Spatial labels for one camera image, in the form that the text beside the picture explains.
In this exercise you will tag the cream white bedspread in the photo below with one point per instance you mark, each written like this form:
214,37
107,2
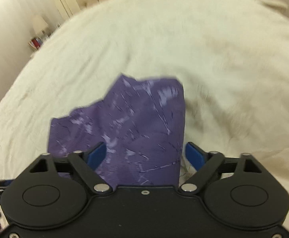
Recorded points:
232,57

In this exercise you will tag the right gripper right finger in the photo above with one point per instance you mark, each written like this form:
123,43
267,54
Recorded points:
206,165

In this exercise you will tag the purple marble-print hooded jacket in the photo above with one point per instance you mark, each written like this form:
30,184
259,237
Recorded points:
142,125

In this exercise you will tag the cream right nightstand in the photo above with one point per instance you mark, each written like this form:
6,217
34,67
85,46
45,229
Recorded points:
42,29

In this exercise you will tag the items on right nightstand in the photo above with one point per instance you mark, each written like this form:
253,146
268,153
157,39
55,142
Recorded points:
35,43

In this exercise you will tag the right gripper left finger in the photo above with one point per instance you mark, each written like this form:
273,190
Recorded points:
84,165

